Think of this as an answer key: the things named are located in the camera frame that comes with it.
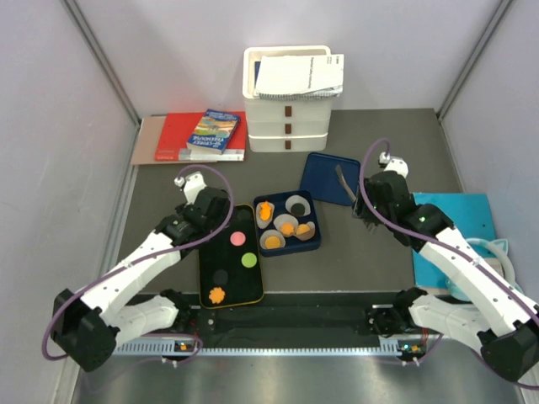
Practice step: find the white paper cup top-right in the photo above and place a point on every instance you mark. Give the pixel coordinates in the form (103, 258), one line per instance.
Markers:
(296, 198)

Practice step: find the teal cat-ear headphones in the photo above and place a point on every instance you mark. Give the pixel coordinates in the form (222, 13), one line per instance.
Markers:
(497, 257)

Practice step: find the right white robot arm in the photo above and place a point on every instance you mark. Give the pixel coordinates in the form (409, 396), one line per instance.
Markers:
(502, 323)

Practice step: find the orange flower cookie bottom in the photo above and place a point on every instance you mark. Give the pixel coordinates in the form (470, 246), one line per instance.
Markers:
(217, 295)

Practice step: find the black cookie tray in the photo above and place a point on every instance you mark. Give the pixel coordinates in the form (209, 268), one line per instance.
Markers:
(245, 285)

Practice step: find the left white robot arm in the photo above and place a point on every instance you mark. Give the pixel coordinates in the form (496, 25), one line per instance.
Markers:
(90, 324)

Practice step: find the white paper cup bottom-right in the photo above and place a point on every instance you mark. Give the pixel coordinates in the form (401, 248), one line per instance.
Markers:
(309, 235)

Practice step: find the grey metal tongs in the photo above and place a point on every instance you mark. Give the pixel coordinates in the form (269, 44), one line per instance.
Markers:
(342, 181)

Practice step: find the white paper cup top-left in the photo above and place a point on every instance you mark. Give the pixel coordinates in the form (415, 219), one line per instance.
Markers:
(263, 224)

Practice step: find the orange round cookie bottom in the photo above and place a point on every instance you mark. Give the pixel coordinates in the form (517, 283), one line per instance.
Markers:
(272, 242)

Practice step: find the orange flower cookie top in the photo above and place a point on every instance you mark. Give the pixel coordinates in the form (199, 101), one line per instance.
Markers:
(266, 211)

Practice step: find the blue cookie tin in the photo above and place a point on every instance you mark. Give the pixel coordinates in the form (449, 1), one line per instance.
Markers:
(293, 245)

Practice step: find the white spiral notebook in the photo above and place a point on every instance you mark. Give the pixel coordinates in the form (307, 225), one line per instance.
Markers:
(293, 78)

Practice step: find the blue tin lid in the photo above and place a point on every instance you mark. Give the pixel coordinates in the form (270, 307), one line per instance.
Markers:
(320, 180)

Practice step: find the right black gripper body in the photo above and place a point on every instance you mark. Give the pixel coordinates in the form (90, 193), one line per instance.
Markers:
(363, 211)

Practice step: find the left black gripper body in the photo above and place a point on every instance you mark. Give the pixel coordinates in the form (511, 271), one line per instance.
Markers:
(217, 223)

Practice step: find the blue paperback book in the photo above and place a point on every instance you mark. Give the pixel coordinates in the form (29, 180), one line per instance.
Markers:
(213, 132)

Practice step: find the white stacked drawer box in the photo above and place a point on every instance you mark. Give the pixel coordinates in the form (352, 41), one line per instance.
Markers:
(284, 126)

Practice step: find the black sandwich cookie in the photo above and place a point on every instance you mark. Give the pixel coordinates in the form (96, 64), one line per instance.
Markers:
(220, 277)

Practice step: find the white paper cup centre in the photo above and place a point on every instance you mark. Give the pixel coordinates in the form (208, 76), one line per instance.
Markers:
(280, 219)

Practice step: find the orange small flower cookie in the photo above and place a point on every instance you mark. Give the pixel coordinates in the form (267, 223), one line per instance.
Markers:
(303, 229)

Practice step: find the green round cookie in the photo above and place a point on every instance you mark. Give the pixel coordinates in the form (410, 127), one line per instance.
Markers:
(249, 260)

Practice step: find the pink round cookie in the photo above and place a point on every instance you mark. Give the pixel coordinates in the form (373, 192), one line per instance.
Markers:
(237, 238)

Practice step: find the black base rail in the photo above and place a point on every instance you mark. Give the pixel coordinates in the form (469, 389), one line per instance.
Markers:
(290, 320)

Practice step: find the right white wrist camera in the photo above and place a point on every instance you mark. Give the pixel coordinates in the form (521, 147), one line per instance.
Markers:
(387, 162)

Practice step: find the orange round cookie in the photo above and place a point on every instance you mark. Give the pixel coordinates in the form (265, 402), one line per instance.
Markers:
(272, 242)
(287, 229)

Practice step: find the red book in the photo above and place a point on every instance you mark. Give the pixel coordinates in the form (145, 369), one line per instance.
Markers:
(234, 152)

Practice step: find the white paper cup bottom-left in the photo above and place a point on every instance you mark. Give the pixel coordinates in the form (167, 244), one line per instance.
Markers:
(272, 233)

